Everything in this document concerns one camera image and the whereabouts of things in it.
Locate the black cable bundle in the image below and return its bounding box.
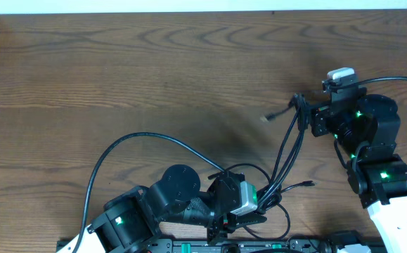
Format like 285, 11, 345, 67
224, 93, 316, 242

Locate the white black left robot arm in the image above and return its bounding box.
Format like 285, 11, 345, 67
59, 164, 266, 252

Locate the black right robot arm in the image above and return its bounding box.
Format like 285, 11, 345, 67
290, 74, 407, 252

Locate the black right camera cable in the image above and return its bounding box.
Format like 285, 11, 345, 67
332, 76, 407, 93

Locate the black camera cable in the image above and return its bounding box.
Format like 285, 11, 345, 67
71, 131, 227, 253
332, 76, 407, 93

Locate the black left camera cable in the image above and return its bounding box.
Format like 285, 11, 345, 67
71, 131, 227, 253

